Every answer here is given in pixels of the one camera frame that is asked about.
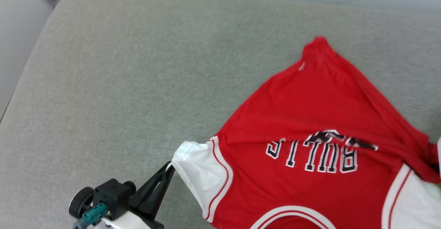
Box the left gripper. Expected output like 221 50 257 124
95 161 176 229

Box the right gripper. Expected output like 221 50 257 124
436 137 441 188

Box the red and white basketball jersey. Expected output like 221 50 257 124
171 36 441 229

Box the teal cable connector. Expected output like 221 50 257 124
73 203 108 229

